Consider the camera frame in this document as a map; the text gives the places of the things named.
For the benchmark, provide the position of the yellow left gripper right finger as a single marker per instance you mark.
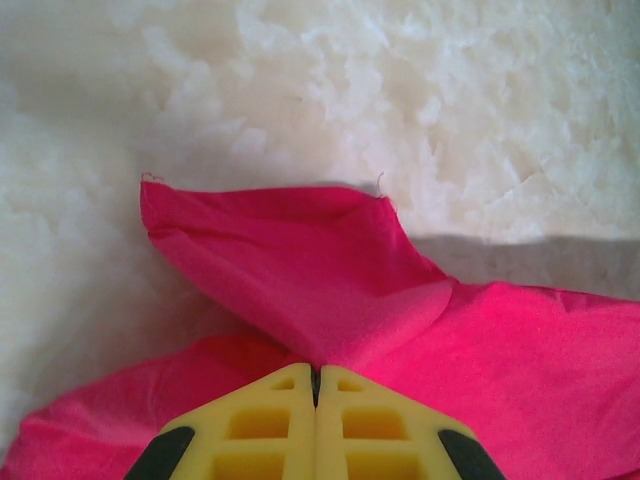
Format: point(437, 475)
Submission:
point(380, 440)

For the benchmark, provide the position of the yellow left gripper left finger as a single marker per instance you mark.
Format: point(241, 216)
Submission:
point(250, 440)

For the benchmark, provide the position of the pink t-shirt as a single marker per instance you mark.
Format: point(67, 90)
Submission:
point(300, 260)

